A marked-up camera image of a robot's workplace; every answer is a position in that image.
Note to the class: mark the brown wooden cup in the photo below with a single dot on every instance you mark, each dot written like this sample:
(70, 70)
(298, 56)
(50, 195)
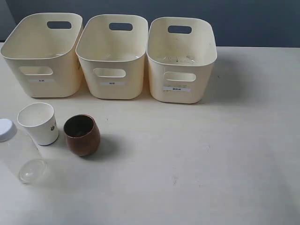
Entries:
(82, 135)

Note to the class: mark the white paper cup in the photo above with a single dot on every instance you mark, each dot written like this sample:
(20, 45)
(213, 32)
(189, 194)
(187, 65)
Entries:
(39, 121)

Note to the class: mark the clear plastic bottle white cap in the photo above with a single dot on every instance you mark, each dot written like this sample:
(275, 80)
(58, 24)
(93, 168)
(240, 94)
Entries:
(20, 154)

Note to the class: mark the right cream plastic bin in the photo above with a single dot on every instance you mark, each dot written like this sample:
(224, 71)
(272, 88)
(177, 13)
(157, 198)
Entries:
(181, 53)

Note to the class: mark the cream plastic bin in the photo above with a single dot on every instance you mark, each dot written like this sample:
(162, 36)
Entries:
(181, 53)
(111, 51)
(40, 52)

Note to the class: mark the middle cream plastic bin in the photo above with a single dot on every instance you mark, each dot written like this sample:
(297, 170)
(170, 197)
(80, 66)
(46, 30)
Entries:
(111, 51)

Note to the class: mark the left cream plastic bin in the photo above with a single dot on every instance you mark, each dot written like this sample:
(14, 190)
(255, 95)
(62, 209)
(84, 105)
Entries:
(40, 52)

